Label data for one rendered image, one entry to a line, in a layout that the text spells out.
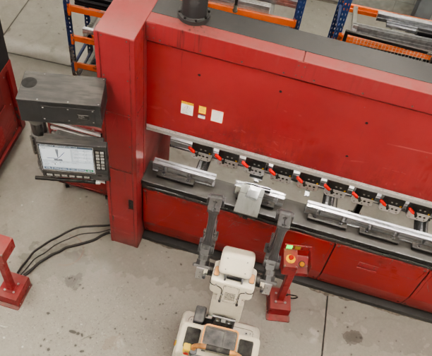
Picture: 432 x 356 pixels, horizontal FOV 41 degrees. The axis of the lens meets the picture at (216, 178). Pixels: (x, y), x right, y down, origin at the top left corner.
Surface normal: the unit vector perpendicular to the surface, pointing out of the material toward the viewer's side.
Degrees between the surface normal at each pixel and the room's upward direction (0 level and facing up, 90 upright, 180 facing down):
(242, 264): 48
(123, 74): 90
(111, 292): 0
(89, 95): 0
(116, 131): 90
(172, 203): 90
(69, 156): 90
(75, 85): 0
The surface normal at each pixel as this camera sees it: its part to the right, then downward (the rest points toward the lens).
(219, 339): 0.10, -0.61
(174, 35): -0.26, 0.75
